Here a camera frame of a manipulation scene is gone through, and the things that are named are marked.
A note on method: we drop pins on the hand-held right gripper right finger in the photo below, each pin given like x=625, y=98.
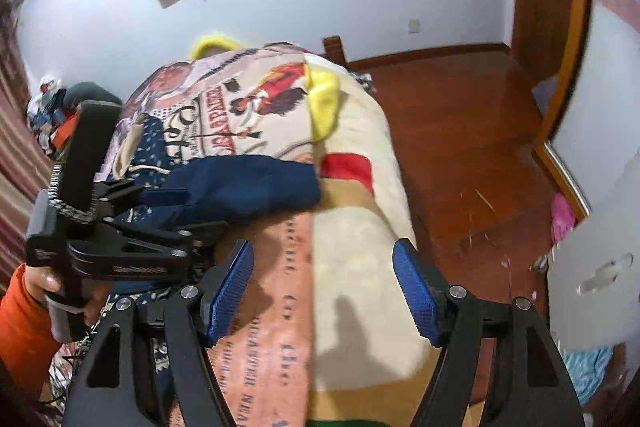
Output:
x=415, y=297

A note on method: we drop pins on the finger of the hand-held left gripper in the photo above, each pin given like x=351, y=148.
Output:
x=150, y=254
x=150, y=201

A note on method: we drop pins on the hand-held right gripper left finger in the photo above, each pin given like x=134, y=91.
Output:
x=227, y=297

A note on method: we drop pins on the navy patterned garment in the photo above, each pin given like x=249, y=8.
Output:
x=250, y=184

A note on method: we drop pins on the pile of clothes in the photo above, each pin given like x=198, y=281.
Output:
x=47, y=112

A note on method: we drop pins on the person's left hand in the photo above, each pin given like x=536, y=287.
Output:
x=44, y=281

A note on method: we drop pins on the grey plush item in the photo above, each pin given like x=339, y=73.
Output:
x=92, y=91

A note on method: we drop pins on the newspaper print blanket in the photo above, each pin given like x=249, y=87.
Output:
x=360, y=257

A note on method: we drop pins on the striped curtain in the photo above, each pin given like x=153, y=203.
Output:
x=17, y=157

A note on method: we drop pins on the pink cloth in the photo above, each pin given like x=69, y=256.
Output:
x=562, y=217

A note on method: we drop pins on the teal cloth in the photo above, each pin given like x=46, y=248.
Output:
x=590, y=369

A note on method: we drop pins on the white cutout board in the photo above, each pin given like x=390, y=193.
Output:
x=595, y=232

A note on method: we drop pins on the wooden bed post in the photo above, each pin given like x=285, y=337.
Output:
x=334, y=52

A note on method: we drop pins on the white wall socket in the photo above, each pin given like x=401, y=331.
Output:
x=414, y=25

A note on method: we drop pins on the wooden door frame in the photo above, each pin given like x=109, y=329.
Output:
x=547, y=7

